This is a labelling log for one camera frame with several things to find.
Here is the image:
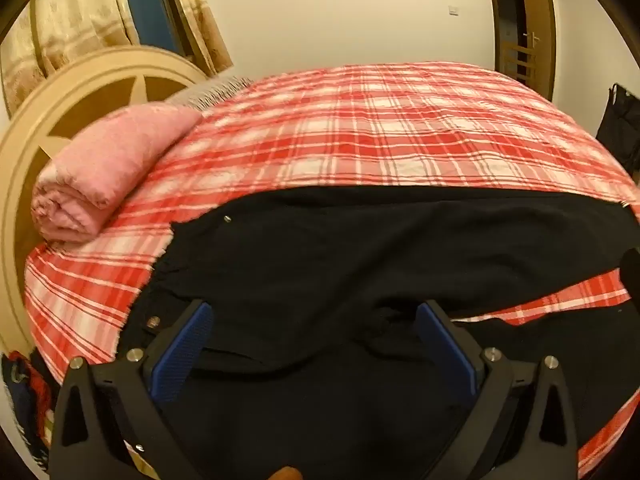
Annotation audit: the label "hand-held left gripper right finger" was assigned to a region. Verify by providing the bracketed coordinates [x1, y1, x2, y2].
[415, 300, 583, 480]

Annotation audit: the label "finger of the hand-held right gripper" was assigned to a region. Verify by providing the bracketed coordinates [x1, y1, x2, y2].
[619, 249, 640, 306]

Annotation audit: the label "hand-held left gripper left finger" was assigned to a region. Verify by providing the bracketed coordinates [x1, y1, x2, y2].
[47, 299, 216, 480]

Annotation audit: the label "black pants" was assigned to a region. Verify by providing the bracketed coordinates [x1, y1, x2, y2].
[117, 185, 640, 480]

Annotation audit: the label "black hanging bag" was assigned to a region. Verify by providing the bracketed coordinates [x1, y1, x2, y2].
[595, 82, 640, 176]

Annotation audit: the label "pile of dark clothes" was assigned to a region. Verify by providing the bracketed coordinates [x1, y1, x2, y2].
[0, 350, 56, 463]

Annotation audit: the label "pink folded blanket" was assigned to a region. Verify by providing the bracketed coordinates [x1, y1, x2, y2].
[31, 105, 203, 245]

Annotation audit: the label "red plaid bed sheet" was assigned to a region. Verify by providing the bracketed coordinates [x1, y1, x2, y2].
[25, 62, 640, 480]

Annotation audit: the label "cream wooden bed headboard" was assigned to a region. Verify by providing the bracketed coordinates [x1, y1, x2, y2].
[0, 46, 211, 356]

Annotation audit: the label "grey striped pillow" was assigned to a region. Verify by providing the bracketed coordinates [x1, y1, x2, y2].
[167, 74, 253, 111]

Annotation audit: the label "brown wooden door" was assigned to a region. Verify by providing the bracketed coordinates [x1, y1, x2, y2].
[484, 0, 558, 102]

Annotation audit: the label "beige patterned curtain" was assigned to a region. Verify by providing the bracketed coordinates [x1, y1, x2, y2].
[162, 0, 235, 75]
[0, 0, 141, 121]

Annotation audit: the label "dark blue window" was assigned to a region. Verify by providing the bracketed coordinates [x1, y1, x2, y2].
[122, 0, 188, 56]

